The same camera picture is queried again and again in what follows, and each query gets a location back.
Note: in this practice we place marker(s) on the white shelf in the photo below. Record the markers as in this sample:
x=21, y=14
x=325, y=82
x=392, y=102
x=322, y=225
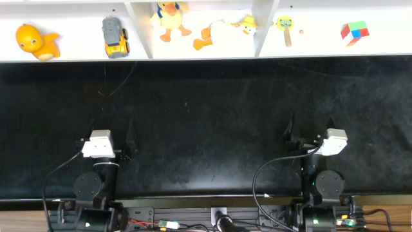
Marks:
x=322, y=43

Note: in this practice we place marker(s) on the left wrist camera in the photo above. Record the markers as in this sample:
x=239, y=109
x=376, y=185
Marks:
x=99, y=145

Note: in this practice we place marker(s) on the yellow cat rattle drum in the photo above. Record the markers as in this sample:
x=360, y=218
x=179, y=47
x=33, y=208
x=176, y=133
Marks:
x=285, y=24

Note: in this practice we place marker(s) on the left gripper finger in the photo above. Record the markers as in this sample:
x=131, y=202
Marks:
x=131, y=141
x=90, y=127

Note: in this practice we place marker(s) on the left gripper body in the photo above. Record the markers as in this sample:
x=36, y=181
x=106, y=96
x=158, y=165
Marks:
x=120, y=154

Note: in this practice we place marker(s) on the yellow plush duck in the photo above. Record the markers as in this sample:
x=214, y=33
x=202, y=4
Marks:
x=172, y=21

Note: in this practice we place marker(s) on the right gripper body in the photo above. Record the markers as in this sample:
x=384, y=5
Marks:
x=304, y=144

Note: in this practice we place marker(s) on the mounting rail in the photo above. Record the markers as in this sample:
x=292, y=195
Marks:
x=186, y=216

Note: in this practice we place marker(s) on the many-coloured puzzle cube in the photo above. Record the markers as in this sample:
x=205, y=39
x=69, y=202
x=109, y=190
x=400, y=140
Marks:
x=355, y=30

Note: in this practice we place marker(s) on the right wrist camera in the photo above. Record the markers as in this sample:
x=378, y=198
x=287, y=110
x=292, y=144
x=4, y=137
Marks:
x=334, y=142

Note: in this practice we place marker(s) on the white plush duck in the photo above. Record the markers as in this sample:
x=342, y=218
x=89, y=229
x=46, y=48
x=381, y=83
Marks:
x=227, y=35

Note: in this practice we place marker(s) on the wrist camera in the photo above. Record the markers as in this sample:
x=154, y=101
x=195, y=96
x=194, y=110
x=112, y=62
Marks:
x=99, y=145
x=334, y=142

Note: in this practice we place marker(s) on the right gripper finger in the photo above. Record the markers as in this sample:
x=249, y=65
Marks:
x=289, y=133
x=330, y=125

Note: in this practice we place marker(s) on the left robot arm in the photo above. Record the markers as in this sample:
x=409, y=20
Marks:
x=87, y=185

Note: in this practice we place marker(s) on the grey and yellow toy truck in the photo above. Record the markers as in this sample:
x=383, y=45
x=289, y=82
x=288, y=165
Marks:
x=113, y=33

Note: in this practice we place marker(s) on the yellow rubber duck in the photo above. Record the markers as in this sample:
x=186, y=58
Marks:
x=32, y=40

